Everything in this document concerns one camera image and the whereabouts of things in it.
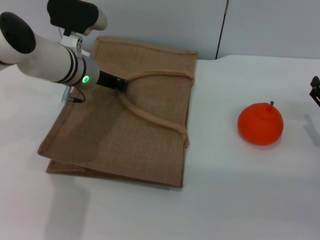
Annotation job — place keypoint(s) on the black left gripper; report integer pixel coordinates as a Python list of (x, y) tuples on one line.
[(107, 80)]

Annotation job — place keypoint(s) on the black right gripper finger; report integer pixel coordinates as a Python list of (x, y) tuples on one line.
[(317, 92)]

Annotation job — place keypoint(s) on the brown jute handbag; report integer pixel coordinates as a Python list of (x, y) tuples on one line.
[(125, 140)]

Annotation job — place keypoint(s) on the orange fruit with stem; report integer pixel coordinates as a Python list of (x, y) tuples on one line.
[(260, 127)]

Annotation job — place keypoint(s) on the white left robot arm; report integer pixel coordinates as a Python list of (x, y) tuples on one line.
[(45, 60)]

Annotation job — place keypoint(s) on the black left wrist camera housing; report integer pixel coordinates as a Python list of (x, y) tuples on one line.
[(70, 13)]

